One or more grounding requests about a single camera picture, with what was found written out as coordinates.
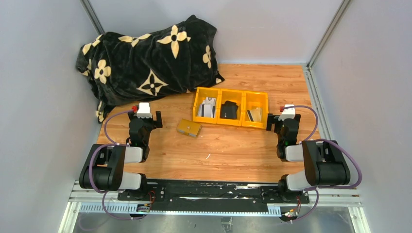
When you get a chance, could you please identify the gold cards in bin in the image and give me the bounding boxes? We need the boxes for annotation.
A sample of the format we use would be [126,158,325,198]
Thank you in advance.
[246,106,263,122]

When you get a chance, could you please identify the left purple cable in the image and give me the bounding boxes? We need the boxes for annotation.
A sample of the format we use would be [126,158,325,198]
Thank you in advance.
[88,108,152,221]

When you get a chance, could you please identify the white cards in bin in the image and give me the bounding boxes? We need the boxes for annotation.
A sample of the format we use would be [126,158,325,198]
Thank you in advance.
[197,97,216,118]

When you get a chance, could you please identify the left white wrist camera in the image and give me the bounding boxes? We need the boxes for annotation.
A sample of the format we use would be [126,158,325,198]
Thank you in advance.
[136,102,153,118]

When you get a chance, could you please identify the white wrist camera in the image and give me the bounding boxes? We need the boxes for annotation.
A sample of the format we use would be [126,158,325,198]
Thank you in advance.
[279,104,296,121]
[136,102,153,118]

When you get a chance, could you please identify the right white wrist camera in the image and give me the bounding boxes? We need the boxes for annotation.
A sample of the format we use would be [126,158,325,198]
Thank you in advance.
[279,104,296,121]

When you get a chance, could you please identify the yellow leather card holder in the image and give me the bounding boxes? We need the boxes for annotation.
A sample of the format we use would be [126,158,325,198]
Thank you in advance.
[176,119,202,138]

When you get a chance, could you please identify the yellow three-compartment bin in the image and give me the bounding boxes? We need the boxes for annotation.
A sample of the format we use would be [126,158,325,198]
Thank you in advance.
[192,87,269,129]

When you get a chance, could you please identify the aluminium frame rail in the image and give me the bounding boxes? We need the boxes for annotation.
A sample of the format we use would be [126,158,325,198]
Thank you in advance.
[59,179,370,233]

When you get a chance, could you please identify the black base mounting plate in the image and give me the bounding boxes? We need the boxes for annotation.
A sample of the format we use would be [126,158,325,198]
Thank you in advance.
[118,179,309,213]

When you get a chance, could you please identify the black card holder in bin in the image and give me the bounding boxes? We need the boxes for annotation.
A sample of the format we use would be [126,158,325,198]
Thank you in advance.
[220,100,239,119]

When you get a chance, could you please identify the black floral blanket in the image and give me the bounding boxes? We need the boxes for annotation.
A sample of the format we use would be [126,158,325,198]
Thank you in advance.
[75,15,224,123]

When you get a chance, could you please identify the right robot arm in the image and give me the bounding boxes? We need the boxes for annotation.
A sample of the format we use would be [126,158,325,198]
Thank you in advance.
[262,113,351,203]

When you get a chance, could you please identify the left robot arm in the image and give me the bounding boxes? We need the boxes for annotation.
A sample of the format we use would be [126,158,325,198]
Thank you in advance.
[79,110,163,200]

